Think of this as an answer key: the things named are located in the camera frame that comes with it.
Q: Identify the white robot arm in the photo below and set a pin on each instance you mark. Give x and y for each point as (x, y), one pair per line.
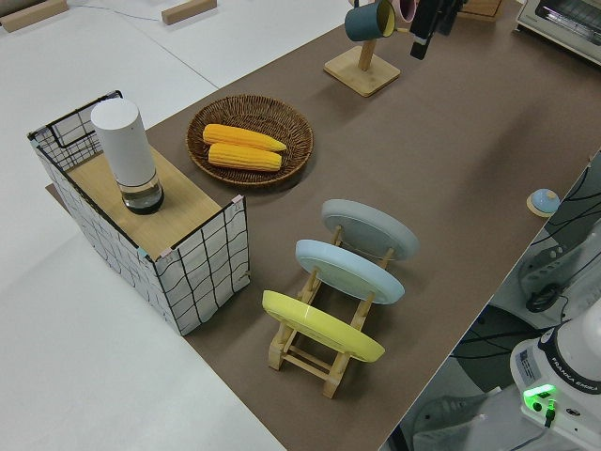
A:
(563, 357)

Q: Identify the white cylinder dispenser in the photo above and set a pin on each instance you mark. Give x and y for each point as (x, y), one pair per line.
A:
(124, 141)

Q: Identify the gray plate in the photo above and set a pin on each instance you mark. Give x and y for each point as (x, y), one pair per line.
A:
(366, 225)

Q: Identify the wooden drawer cabinet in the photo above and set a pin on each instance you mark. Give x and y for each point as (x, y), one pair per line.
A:
(483, 9)

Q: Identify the pink mug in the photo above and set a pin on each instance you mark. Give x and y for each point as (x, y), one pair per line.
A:
(405, 9)

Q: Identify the cream toaster oven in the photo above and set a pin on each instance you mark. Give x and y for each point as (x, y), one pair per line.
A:
(563, 23)

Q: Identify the light wooden shelf board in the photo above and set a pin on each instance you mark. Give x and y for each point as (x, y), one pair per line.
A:
(183, 206)

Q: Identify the wooden mug tree stand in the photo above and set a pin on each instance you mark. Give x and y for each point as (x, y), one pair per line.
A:
(364, 75)

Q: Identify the low wooden plate rack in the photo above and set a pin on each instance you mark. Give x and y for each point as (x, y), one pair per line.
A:
(282, 350)

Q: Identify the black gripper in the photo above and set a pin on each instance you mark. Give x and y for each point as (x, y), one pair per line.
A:
(446, 14)

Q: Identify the dark teal mug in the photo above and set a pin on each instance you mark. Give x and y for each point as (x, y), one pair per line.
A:
(361, 23)

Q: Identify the yellow plate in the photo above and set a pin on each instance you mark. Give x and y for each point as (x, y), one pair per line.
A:
(319, 329)

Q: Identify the yellow corn cob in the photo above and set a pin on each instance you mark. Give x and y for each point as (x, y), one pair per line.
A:
(239, 136)
(244, 157)

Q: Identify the round brown wicker basket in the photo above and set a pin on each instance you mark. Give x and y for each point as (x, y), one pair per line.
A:
(253, 113)

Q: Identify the light wooden block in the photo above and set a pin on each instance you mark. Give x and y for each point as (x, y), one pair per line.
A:
(188, 11)
(33, 14)

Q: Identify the light blue plate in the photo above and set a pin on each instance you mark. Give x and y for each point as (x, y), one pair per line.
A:
(343, 272)

